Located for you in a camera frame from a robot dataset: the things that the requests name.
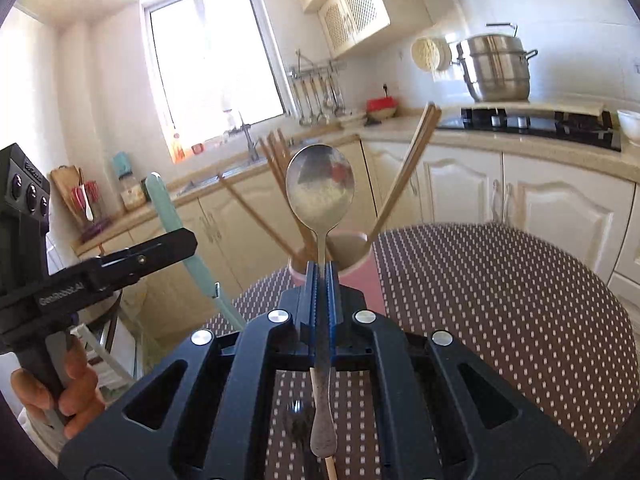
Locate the pink utensil cup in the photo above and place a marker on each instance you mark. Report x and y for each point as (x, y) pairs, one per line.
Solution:
(358, 269)

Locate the jar with white lid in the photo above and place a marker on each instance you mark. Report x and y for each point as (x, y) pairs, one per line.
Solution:
(132, 193)

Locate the cream round strainer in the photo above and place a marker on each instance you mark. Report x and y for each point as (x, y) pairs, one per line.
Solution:
(430, 54)

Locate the hanging utensil rack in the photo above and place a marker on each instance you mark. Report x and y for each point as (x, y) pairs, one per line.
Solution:
(316, 90)

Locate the red container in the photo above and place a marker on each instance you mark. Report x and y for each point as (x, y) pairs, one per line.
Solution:
(382, 108)

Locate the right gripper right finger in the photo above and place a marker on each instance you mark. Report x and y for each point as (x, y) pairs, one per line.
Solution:
(441, 412)

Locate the steel kitchen sink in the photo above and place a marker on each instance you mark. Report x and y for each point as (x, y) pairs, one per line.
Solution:
(227, 173)

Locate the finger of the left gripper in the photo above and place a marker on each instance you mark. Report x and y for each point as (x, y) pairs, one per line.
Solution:
(130, 265)

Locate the black gas stove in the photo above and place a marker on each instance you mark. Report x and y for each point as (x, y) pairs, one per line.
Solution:
(585, 129)

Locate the white bowl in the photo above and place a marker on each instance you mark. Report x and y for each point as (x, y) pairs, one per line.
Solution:
(630, 125)

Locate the steel spoon speckled handle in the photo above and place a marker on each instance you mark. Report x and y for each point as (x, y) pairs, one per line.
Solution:
(320, 188)

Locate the left lattice cabinet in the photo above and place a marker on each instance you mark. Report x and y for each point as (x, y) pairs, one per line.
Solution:
(363, 26)

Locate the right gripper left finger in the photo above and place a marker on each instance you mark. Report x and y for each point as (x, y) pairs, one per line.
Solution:
(214, 410)

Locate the stainless steel steamer pot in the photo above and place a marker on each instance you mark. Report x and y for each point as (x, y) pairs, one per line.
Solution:
(496, 66)

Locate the window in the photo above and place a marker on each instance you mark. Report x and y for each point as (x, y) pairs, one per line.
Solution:
(215, 70)

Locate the dark spork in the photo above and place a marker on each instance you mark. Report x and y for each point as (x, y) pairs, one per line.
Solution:
(298, 418)

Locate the wooden cutting board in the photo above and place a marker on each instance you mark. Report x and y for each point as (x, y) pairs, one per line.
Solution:
(65, 178)

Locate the chrome faucet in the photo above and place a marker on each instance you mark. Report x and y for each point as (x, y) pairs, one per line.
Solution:
(245, 135)

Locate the brown polka dot tablecloth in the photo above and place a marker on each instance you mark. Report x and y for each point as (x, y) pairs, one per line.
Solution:
(538, 316)

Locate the lower cream cabinets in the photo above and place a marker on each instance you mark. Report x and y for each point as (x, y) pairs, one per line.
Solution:
(583, 201)

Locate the white stacked bowls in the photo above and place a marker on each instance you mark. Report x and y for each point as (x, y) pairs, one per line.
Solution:
(353, 120)

